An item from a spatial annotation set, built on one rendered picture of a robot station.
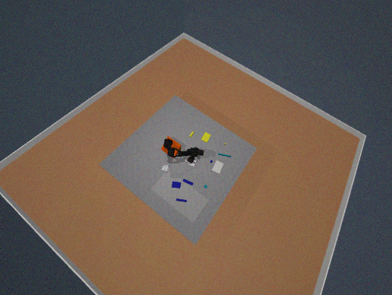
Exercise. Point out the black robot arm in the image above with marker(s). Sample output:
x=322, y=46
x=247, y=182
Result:
x=194, y=152

